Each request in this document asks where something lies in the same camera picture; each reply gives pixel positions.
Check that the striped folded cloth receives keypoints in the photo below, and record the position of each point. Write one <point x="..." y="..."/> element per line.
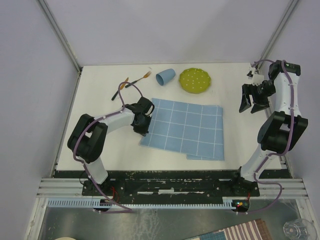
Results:
<point x="251" y="230"/>

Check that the cream round object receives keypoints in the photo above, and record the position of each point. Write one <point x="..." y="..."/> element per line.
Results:
<point x="65" y="238"/>

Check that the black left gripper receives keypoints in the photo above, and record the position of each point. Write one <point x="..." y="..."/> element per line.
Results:
<point x="143" y="131"/>

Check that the blue checked cloth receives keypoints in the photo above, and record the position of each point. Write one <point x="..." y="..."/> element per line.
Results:
<point x="186" y="128"/>

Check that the aluminium frame rail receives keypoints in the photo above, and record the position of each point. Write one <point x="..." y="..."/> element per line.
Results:
<point x="280" y="27"/>

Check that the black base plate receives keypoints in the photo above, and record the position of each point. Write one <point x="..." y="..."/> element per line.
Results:
<point x="170" y="187"/>

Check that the orange knife green handle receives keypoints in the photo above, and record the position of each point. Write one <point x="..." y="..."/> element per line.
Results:
<point x="120" y="88"/>

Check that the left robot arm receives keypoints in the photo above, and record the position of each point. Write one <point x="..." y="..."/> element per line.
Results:
<point x="89" y="134"/>

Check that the orange fork green handle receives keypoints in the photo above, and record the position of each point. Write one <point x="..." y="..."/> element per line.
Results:
<point x="135" y="81"/>

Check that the green dotted plate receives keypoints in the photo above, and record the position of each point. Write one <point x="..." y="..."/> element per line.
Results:
<point x="194" y="80"/>

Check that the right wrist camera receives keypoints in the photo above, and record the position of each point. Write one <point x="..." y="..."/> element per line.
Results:
<point x="255" y="78"/>

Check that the blue cup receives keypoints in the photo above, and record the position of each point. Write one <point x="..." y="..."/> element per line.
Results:
<point x="165" y="76"/>

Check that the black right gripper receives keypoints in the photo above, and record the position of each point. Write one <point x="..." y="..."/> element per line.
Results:
<point x="249" y="89"/>

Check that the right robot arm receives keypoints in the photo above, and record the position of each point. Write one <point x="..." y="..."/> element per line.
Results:
<point x="281" y="131"/>

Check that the clear glass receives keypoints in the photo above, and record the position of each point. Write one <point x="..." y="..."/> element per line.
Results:
<point x="300" y="229"/>

